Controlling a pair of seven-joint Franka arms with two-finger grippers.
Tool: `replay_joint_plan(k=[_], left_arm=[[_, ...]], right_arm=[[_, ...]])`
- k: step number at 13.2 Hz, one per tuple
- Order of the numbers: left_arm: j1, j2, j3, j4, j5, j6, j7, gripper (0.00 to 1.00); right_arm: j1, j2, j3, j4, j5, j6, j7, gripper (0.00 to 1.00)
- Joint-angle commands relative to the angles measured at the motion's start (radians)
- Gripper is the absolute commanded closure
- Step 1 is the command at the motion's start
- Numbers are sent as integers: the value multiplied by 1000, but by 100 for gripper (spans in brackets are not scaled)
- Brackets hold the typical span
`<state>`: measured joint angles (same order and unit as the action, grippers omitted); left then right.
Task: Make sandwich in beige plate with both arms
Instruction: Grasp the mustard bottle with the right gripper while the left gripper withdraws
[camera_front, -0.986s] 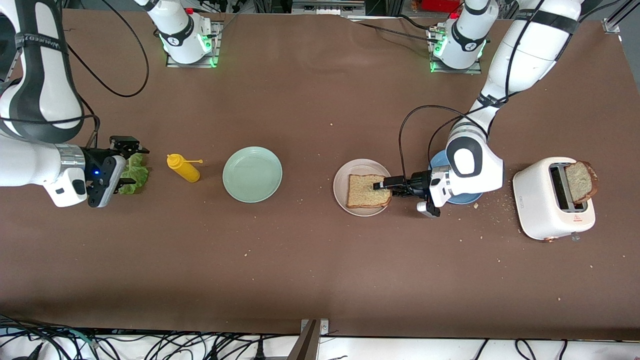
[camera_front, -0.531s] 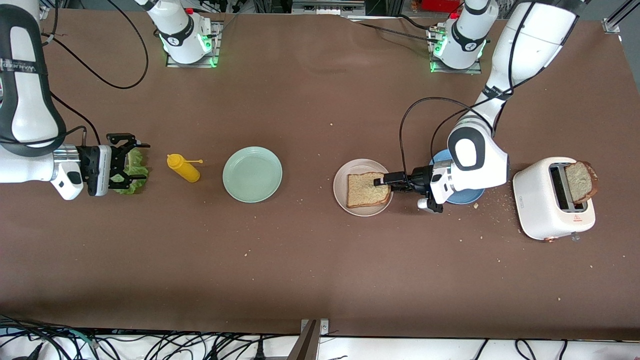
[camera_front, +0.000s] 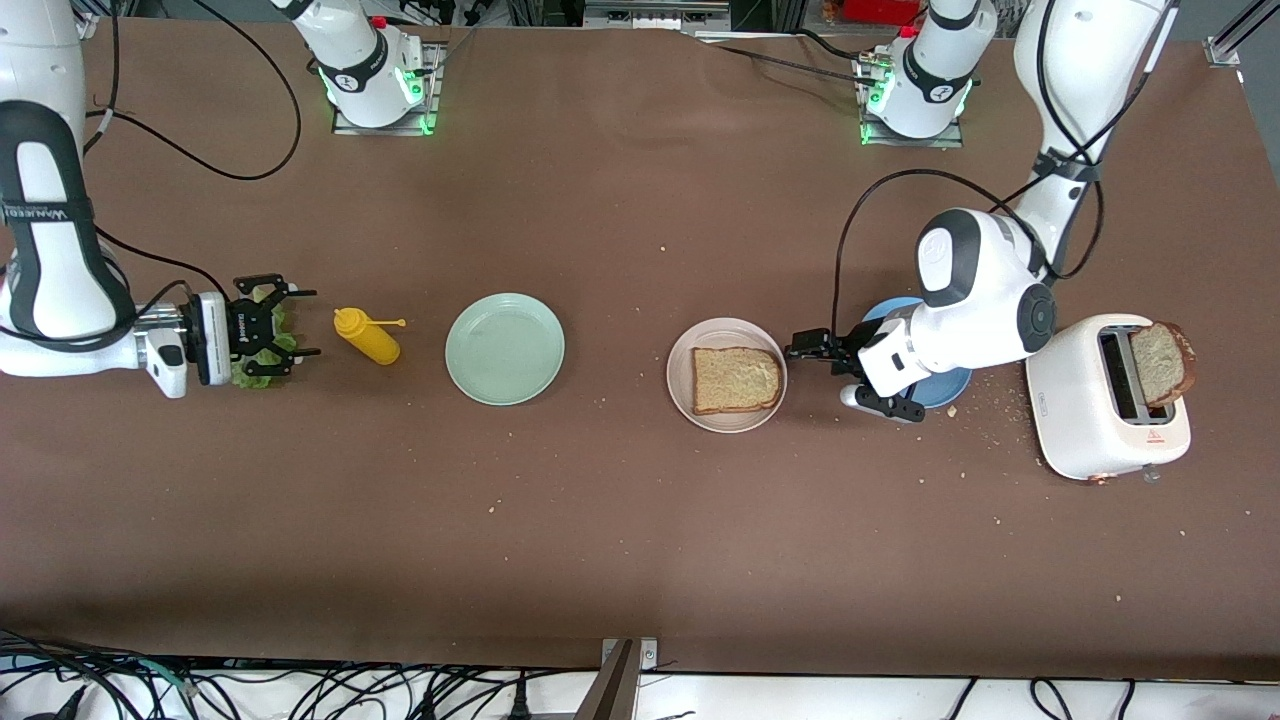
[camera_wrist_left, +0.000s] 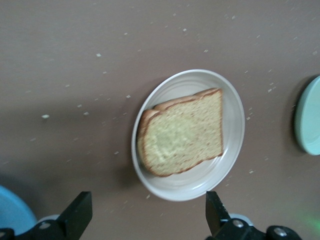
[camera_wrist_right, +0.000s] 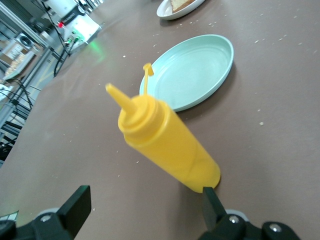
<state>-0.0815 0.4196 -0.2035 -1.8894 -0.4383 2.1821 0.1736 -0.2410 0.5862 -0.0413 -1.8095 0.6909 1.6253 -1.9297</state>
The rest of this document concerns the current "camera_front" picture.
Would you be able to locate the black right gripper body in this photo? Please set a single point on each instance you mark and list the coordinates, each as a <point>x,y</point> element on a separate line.
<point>243,327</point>

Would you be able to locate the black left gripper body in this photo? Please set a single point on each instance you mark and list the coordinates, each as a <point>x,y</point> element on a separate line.
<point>838,349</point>

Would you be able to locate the green lettuce leaf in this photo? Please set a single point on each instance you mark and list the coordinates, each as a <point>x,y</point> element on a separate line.
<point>255,378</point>

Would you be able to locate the brown bread slice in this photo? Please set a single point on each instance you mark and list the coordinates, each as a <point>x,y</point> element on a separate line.
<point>735,380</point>
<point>1160,362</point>

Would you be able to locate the yellow mustard squeeze bottle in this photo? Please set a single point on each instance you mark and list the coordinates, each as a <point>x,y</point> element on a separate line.
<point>375,345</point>

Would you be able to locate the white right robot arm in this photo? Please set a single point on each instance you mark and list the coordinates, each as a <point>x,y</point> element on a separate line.
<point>45,240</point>

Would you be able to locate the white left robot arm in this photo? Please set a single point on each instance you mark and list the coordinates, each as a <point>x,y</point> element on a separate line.
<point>985,300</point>

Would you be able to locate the blue plate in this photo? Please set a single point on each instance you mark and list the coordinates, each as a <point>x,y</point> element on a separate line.
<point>950,388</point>

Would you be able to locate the beige plate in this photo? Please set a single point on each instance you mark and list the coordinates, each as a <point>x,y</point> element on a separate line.
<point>679,375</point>

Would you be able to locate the pale green plate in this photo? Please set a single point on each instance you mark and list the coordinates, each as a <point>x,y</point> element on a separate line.
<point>505,350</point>

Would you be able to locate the white toaster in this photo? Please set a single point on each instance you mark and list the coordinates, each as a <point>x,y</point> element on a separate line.
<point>1075,410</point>

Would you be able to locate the red box behind table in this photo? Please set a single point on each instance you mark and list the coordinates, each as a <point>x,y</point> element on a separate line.
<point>880,10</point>

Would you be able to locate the grey box behind table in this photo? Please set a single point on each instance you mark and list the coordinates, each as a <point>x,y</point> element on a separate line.
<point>650,15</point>

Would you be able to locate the black power plug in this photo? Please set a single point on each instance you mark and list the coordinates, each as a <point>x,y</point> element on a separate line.
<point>520,700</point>

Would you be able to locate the black left camera bracket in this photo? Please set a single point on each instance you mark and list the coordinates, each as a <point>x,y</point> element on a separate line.
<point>895,405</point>

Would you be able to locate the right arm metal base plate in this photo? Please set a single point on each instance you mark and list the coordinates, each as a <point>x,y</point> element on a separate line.
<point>345,127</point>

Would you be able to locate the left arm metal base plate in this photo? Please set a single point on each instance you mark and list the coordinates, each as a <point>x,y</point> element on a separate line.
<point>940,142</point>

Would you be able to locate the aluminium frame rail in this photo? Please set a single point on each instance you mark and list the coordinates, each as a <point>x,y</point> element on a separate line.
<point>88,25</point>
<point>1230,35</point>

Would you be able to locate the metal table edge bracket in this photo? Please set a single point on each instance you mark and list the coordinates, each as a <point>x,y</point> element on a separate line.
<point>615,690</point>

